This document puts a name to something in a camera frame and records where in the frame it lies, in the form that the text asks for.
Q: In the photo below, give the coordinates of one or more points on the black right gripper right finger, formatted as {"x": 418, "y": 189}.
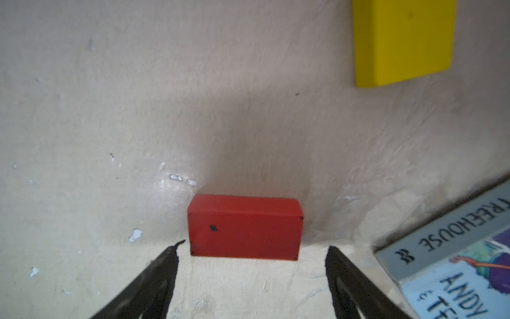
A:
{"x": 353, "y": 294}

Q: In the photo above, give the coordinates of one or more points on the yellow rectangular wood block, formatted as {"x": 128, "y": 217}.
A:
{"x": 396, "y": 41}

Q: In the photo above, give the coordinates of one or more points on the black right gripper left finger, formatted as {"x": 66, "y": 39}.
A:
{"x": 149, "y": 294}

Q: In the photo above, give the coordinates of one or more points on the red wood block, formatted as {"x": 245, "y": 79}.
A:
{"x": 245, "y": 227}

